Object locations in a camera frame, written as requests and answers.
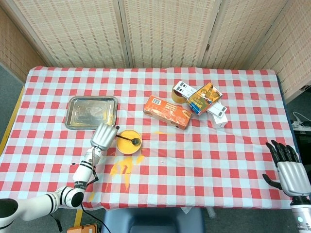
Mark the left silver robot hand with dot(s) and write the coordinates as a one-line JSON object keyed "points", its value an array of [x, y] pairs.
{"points": [[103, 136]]}

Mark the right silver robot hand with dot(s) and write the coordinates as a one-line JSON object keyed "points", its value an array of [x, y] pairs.
{"points": [[294, 178]]}

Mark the dark metal spoon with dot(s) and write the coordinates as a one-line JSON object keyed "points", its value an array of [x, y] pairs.
{"points": [[136, 141]]}

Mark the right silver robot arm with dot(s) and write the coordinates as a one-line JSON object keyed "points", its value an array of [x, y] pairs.
{"points": [[301, 216]]}

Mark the bowl of yellow batter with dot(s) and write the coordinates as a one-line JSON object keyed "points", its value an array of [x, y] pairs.
{"points": [[125, 145]]}

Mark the cream bowl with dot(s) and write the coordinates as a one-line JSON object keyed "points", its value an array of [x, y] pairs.
{"points": [[128, 151]]}

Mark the yellow powder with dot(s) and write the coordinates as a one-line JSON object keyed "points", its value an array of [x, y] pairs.
{"points": [[126, 162]]}

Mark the rectangular metal tray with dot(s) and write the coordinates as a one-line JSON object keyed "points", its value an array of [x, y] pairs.
{"points": [[85, 112]]}

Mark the white power strip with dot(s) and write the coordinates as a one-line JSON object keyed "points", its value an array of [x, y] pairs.
{"points": [[297, 123]]}

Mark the long orange carton box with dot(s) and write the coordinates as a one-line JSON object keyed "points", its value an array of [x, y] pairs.
{"points": [[167, 112]]}

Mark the brown tape roll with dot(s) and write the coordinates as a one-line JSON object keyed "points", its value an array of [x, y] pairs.
{"points": [[178, 98]]}

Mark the plain white carton box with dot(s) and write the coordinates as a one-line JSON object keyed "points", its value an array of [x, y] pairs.
{"points": [[219, 122]]}

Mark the red white checkered tablecloth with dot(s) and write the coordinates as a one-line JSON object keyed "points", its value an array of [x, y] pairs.
{"points": [[194, 157]]}

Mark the flat white box grey squares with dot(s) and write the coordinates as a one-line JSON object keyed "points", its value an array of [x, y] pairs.
{"points": [[184, 88]]}

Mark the orange box on floor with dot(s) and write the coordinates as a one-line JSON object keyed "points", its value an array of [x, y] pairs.
{"points": [[82, 229]]}

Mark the dark blue seat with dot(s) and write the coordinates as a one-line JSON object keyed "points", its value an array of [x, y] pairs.
{"points": [[153, 221]]}

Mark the orange and blue box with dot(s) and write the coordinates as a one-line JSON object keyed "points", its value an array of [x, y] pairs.
{"points": [[204, 98]]}

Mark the woven bamboo folding screen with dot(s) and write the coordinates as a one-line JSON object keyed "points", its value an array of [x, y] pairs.
{"points": [[165, 34]]}

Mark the metal screen hinge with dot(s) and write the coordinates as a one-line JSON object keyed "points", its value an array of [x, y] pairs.
{"points": [[207, 47]]}

